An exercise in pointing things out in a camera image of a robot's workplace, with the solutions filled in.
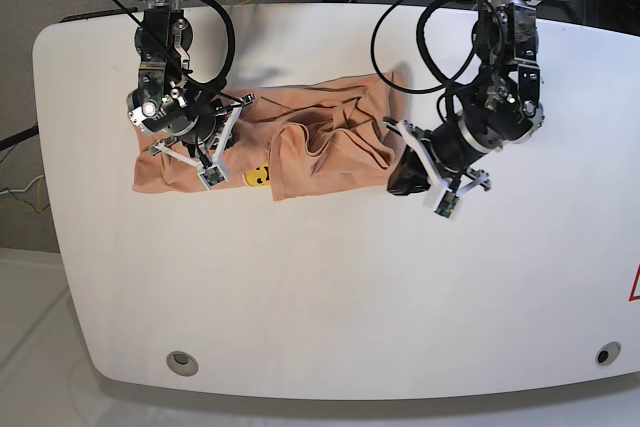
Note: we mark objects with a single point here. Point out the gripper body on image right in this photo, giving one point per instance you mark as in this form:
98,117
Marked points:
453,156

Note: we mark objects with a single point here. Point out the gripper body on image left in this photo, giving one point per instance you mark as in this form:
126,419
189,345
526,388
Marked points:
190,138

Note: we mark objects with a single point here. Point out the peach T-shirt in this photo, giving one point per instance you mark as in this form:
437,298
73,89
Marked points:
317,139

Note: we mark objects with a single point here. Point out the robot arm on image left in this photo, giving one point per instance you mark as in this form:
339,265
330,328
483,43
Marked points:
162,40

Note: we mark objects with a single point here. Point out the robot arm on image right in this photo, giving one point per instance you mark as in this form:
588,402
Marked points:
500,105

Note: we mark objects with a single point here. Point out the black bar at left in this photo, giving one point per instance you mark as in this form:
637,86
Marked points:
19,137

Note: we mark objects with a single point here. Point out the left table grommet hole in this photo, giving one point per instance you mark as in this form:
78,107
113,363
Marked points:
182,363

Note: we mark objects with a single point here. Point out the table grommet hole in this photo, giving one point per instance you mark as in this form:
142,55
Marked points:
608,353
182,363

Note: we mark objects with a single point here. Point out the right table grommet hole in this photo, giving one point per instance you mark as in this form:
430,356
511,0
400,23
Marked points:
608,353

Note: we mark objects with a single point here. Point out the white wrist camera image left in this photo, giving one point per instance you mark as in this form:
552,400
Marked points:
211,176

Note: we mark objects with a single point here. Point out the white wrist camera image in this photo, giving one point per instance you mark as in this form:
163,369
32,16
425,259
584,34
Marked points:
447,204
211,176

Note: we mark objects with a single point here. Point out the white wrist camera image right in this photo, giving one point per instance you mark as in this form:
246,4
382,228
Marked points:
447,204

